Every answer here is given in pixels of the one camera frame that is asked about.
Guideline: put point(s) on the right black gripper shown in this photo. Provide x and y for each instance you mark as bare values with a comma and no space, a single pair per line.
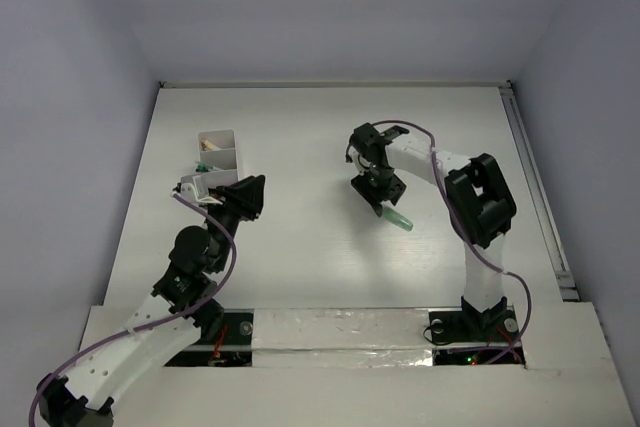
375,195

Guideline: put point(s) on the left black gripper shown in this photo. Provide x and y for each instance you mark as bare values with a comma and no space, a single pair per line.
239,202

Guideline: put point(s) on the green translucent eraser case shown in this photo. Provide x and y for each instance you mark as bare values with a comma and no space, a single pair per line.
397,219

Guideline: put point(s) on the white pen yellow tip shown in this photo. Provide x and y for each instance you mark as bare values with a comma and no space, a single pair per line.
212,147

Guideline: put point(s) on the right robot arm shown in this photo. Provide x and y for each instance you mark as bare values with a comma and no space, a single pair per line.
478,200

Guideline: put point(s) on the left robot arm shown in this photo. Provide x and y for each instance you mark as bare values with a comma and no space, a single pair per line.
180,310

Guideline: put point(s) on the translucent pink pen holder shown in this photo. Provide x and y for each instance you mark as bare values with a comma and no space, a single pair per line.
225,162

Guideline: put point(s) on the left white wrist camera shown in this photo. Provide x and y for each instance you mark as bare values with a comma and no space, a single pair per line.
194,190

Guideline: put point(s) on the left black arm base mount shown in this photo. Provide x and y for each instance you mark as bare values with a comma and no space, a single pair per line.
231,347

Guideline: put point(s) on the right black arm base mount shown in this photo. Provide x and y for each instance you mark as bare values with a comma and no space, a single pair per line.
455,343

